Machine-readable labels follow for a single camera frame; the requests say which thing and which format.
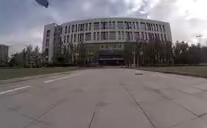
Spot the grass strip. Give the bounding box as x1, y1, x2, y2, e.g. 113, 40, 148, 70
0, 66, 79, 82
137, 65, 207, 81

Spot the grey concrete slab road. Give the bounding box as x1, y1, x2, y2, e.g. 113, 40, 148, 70
0, 67, 207, 128

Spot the white painted line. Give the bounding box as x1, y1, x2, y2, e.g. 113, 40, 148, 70
0, 72, 81, 98

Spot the large curved grey building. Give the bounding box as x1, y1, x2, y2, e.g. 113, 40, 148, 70
41, 17, 174, 66

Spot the row of trees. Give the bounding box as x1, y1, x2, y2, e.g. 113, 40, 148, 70
9, 39, 207, 68

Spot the distant grey building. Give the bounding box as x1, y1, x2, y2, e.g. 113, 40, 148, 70
0, 43, 11, 62

